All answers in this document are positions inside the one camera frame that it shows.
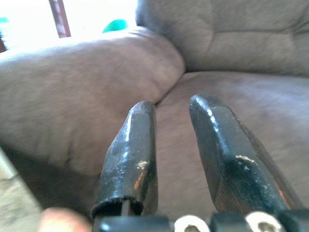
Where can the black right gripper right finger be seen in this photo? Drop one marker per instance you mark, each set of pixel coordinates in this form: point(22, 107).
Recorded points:
point(229, 157)

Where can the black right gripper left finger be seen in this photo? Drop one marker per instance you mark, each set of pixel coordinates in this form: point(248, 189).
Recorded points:
point(130, 157)

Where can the pink pillow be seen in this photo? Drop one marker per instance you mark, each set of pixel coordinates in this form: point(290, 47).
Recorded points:
point(62, 221)

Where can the brown fabric sofa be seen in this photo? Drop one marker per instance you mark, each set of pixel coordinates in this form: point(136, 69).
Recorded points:
point(72, 96)

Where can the green plastic chair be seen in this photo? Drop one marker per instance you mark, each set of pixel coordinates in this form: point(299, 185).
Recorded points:
point(116, 25)

